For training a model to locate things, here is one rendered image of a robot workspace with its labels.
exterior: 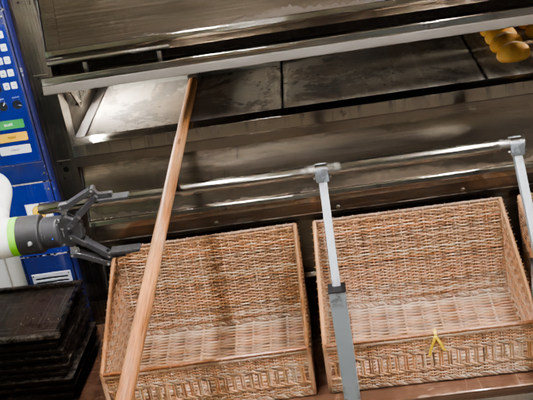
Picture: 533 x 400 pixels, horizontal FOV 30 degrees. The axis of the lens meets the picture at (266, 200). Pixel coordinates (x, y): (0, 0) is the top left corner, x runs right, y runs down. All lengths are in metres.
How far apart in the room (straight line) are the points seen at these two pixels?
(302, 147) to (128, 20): 0.61
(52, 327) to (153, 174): 0.53
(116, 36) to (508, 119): 1.12
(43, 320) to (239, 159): 0.71
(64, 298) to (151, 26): 0.80
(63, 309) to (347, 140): 0.93
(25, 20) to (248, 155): 0.72
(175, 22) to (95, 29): 0.22
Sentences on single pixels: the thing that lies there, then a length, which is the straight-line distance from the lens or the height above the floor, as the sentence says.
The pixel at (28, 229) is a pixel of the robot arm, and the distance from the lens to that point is 2.35.
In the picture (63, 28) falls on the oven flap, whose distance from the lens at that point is 2.77.
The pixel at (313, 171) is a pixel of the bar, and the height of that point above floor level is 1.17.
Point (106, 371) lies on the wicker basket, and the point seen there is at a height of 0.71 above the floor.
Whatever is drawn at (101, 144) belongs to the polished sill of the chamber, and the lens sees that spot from 2.87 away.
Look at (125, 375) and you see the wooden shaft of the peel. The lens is 1.77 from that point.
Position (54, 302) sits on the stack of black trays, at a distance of 2.88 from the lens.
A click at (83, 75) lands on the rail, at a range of 2.65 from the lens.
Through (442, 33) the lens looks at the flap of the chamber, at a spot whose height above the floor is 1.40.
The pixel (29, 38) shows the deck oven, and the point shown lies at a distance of 2.81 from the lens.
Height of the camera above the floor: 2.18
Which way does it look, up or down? 26 degrees down
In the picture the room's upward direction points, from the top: 10 degrees counter-clockwise
